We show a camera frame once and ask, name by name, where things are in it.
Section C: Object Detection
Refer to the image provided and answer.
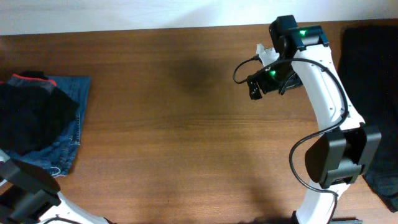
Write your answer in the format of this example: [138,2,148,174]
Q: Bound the folded blue jeans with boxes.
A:
[3,76,91,177]

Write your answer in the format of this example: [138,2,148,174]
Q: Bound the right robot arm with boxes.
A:
[245,15,381,223]

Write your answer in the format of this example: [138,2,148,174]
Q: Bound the black leggings red grey waistband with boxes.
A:
[5,70,57,93]

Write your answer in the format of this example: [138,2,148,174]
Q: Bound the black garment pile right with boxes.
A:
[338,26,397,213]

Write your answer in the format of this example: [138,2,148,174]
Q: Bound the folded black shirt with logo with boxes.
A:
[1,84,79,155]

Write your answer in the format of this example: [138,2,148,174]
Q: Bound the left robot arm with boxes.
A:
[1,152,113,224]

